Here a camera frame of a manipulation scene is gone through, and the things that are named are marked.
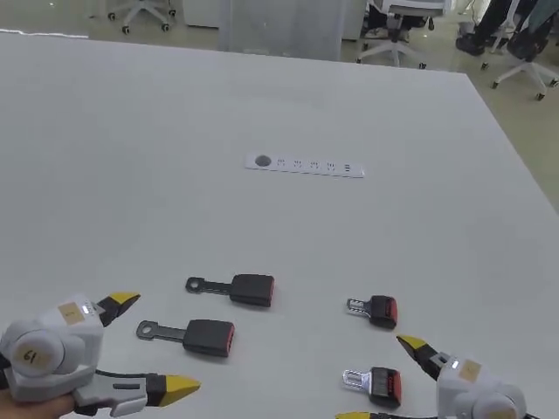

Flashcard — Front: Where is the glass partition panel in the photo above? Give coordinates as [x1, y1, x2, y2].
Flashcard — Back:
[217, 0, 343, 58]

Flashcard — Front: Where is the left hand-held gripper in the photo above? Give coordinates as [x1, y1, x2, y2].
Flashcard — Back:
[0, 291, 203, 418]

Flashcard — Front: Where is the white office chair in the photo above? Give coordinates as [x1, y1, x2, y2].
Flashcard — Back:
[88, 0, 178, 35]
[480, 12, 559, 102]
[355, 0, 436, 70]

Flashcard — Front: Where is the metal seat belt tongue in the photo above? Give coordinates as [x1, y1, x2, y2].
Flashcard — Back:
[346, 294, 399, 330]
[341, 366, 404, 409]

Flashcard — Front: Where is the black seat belt buckle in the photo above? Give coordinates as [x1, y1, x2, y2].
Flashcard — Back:
[184, 273, 277, 309]
[135, 319, 236, 360]

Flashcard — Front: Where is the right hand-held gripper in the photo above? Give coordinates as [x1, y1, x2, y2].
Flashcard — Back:
[335, 334, 530, 419]

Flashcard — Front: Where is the white power strip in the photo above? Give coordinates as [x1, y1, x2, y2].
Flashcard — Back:
[242, 151, 366, 181]

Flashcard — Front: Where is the person's left hand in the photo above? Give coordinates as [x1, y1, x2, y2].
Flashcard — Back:
[0, 388, 77, 419]

